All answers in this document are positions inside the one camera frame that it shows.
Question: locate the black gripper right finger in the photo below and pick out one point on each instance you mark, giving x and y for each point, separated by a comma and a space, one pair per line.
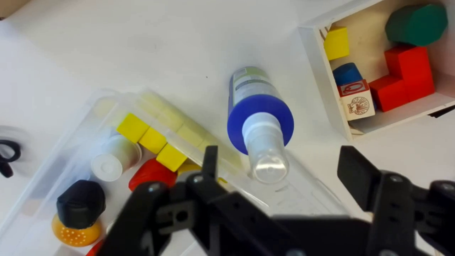
360, 177

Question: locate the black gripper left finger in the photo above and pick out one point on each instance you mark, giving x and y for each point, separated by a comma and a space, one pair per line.
209, 163

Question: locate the clear plastic cap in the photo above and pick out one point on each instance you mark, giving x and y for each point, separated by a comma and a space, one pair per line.
267, 150

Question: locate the blue bottle with green label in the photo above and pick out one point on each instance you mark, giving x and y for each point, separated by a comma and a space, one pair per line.
257, 111

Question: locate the black hexagonal cap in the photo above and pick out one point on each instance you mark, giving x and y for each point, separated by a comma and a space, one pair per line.
80, 203

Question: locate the small yellow cube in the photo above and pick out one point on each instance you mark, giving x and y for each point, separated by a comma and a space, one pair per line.
171, 156
132, 128
152, 140

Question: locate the red plastic piece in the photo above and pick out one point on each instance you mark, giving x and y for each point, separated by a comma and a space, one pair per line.
151, 173

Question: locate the printed wooden block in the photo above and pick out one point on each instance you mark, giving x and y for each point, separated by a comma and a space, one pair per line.
357, 101

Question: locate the white plastic cylinder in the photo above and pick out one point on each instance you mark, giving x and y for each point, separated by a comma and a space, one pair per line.
115, 158

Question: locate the white wooden block box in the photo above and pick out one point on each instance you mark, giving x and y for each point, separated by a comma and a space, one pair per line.
321, 89

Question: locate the blue wooden cylinder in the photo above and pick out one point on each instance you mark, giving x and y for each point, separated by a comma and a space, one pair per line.
347, 74

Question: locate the red stepped wooden block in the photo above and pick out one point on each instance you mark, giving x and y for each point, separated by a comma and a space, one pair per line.
407, 78

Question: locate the yellow wooden block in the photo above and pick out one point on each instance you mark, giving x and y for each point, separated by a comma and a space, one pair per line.
337, 42

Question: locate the clear bag of yellow blocks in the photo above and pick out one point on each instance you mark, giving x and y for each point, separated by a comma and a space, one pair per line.
71, 142

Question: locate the orange dotted disc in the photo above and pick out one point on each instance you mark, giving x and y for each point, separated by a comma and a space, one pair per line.
75, 234

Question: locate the green rounded wooden block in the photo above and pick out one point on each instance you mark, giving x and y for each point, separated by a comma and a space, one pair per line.
417, 22

